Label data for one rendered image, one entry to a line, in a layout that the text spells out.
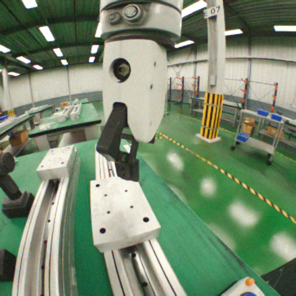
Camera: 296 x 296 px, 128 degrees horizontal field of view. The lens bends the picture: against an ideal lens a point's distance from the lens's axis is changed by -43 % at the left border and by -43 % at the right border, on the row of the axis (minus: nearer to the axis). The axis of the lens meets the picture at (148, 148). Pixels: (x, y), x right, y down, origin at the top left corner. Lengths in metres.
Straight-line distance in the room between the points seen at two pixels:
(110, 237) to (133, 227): 0.04
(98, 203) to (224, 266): 0.32
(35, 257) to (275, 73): 7.92
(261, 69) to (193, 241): 7.81
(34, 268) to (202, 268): 0.35
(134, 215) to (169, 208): 0.19
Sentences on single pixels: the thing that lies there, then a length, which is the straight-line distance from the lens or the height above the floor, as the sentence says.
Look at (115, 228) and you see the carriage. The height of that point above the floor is 0.90.
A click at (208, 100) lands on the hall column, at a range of 3.05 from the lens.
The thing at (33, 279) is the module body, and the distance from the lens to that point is 0.34.
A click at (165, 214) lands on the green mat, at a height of 0.78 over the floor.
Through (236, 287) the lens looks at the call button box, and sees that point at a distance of 0.30.
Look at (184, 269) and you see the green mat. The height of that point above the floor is 0.78.
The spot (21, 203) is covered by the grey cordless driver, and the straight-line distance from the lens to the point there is 0.49.
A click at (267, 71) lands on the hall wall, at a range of 7.82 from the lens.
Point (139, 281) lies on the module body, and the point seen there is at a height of 0.84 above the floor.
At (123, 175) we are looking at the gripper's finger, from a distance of 0.16.
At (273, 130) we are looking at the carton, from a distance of 4.72.
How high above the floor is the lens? 1.10
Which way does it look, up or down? 27 degrees down
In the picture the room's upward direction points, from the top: straight up
